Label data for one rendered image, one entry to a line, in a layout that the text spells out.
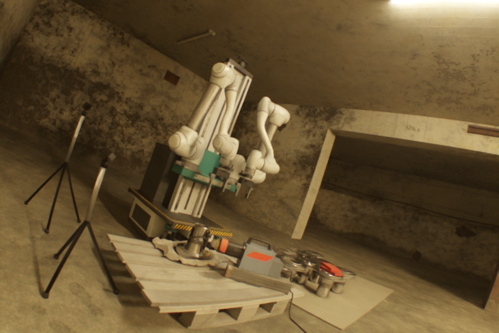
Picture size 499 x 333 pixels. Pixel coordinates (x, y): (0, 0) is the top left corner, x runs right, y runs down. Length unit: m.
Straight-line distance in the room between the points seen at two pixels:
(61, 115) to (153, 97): 2.24
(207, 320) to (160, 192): 1.36
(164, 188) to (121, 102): 4.26
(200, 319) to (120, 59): 5.87
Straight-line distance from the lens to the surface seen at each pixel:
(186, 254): 1.89
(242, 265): 1.84
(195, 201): 2.57
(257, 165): 2.22
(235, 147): 2.01
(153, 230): 2.30
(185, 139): 1.96
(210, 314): 1.45
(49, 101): 6.26
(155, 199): 2.48
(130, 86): 6.59
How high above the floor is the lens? 0.78
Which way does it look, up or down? 7 degrees up
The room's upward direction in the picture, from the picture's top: 20 degrees clockwise
